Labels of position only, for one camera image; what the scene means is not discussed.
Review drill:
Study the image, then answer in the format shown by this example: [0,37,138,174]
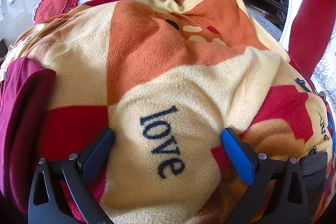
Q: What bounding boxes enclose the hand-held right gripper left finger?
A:
[28,127,116,224]

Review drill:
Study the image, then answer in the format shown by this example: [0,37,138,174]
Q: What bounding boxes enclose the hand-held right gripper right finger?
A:
[221,127,309,224]

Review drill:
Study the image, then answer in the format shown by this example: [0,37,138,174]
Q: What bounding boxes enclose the maroon garment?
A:
[0,57,57,215]

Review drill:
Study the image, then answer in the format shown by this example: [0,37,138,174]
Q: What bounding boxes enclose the printed fleece blanket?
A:
[0,0,334,224]

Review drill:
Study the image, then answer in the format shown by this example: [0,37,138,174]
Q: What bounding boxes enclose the floral bedsheet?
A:
[247,7,283,42]

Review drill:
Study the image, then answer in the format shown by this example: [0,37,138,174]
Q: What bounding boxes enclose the red heart-shaped pillow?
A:
[34,0,82,25]

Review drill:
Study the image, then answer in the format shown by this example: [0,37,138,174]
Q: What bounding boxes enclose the red cloth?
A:
[288,0,336,76]

